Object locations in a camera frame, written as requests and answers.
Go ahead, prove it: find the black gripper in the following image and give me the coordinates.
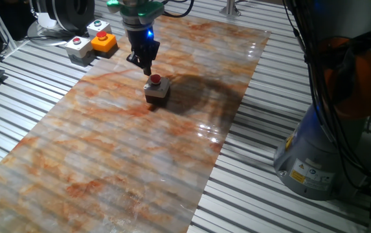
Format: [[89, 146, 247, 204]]
[[126, 27, 161, 76]]

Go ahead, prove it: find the grey box red mushroom button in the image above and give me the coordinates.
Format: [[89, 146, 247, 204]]
[[143, 74, 171, 106]]

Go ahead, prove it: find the orange box red button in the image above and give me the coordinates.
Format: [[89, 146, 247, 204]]
[[90, 30, 119, 60]]

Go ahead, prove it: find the grey box green button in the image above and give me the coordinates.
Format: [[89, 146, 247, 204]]
[[86, 19, 113, 38]]

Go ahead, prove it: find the grey box small red button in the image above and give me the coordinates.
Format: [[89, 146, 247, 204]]
[[64, 36, 96, 67]]

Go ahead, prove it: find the black cylindrical device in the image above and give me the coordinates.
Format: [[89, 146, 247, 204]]
[[26, 0, 96, 47]]

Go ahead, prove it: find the orange marble pattern mat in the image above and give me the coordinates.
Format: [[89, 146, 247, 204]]
[[0, 11, 272, 233]]

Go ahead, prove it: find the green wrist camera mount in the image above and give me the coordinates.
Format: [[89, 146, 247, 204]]
[[106, 0, 166, 19]]

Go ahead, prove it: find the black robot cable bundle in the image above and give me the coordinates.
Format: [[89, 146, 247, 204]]
[[282, 0, 371, 192]]

